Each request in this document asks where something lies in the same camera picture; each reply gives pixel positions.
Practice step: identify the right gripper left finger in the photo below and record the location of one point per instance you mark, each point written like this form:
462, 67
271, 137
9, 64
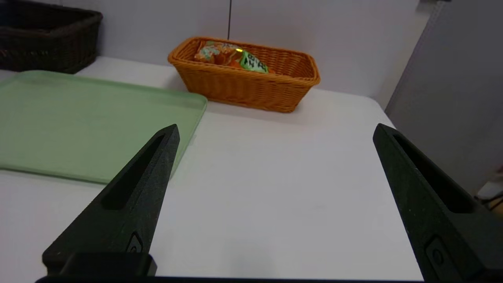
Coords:
125, 220

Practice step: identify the light green plastic tray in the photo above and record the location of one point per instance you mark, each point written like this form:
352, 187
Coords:
78, 122

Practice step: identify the orange wicker basket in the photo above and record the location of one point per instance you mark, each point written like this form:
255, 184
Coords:
243, 86

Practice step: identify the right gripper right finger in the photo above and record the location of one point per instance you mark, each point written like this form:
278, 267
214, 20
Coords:
432, 220

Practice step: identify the orange snack bag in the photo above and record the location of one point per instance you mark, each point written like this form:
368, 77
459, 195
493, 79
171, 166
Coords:
232, 57

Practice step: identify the dark brown wicker basket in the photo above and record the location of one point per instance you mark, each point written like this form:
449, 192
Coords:
43, 35

